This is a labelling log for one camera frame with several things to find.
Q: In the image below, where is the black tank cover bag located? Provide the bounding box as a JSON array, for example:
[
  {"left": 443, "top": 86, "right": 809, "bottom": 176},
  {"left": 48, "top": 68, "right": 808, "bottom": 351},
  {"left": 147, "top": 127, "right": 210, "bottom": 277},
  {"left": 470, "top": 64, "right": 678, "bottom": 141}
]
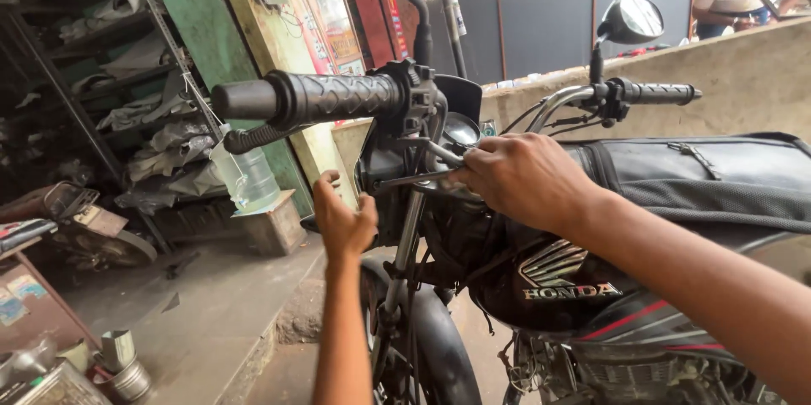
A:
[{"left": 561, "top": 131, "right": 811, "bottom": 236}]

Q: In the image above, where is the small concrete block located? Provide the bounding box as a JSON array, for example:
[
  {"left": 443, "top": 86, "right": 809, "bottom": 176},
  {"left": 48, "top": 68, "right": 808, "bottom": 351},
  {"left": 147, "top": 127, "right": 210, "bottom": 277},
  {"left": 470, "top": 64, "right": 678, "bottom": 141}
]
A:
[{"left": 237, "top": 190, "right": 308, "bottom": 258}]

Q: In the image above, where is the black motorcycle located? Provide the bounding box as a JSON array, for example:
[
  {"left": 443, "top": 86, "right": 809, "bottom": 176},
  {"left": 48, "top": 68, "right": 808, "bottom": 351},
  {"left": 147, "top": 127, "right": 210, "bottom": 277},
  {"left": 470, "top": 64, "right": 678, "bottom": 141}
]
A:
[{"left": 210, "top": 0, "right": 811, "bottom": 405}]

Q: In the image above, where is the rusty metal machine part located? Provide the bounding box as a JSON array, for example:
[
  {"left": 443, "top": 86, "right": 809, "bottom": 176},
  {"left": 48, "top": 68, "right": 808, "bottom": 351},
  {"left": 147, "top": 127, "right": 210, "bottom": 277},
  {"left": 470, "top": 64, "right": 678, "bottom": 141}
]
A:
[{"left": 0, "top": 181, "right": 158, "bottom": 270}]

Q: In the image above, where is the clear plastic water bottle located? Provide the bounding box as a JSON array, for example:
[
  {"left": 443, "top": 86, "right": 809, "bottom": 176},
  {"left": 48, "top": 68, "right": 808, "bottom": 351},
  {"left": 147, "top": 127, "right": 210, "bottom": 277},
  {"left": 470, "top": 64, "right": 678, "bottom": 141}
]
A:
[{"left": 210, "top": 124, "right": 281, "bottom": 213}]

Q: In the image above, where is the person's right hand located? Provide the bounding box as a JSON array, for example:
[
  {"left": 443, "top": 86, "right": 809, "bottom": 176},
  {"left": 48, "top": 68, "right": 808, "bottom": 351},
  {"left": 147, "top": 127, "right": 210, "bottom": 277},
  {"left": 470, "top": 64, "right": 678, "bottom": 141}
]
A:
[{"left": 448, "top": 133, "right": 603, "bottom": 236}]

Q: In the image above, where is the metal tin can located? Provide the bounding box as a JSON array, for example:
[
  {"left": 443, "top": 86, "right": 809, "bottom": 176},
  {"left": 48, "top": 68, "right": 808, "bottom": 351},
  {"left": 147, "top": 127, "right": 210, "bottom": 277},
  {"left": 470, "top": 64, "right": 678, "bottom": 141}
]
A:
[{"left": 94, "top": 329, "right": 153, "bottom": 405}]

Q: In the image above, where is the metal spanner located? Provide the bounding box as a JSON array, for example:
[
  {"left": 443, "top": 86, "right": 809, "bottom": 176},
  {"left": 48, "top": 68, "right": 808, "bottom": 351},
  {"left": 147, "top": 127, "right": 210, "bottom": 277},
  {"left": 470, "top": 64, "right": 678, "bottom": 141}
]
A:
[{"left": 374, "top": 167, "right": 458, "bottom": 192}]

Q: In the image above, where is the metal shelf rack with parts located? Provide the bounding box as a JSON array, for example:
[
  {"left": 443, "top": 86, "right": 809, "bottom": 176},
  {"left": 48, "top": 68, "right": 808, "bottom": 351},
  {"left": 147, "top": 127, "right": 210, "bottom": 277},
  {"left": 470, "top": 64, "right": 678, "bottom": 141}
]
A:
[{"left": 0, "top": 0, "right": 226, "bottom": 254}]

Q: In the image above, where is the black handlebar grip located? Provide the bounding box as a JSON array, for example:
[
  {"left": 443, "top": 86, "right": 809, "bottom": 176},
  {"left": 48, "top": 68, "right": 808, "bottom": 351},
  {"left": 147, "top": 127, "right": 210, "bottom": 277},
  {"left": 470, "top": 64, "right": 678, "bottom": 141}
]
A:
[
  {"left": 210, "top": 69, "right": 406, "bottom": 133},
  {"left": 618, "top": 81, "right": 703, "bottom": 107}
]

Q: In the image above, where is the round black rearview mirror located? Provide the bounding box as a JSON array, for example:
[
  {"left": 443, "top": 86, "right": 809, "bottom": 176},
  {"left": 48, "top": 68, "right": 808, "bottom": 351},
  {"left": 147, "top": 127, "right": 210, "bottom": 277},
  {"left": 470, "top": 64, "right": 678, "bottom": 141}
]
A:
[{"left": 589, "top": 0, "right": 665, "bottom": 86}]

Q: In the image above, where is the brown wooden cabinet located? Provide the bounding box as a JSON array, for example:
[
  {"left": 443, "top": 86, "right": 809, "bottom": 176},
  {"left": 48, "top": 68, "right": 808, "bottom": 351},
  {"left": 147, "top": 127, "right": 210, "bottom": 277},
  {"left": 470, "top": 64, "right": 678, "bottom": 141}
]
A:
[{"left": 0, "top": 234, "right": 102, "bottom": 355}]

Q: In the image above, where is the person's left hand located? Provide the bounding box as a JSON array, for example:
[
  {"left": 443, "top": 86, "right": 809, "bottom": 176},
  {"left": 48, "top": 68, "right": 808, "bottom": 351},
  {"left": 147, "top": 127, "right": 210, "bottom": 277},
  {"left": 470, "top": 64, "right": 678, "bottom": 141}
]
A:
[{"left": 312, "top": 169, "right": 379, "bottom": 260}]

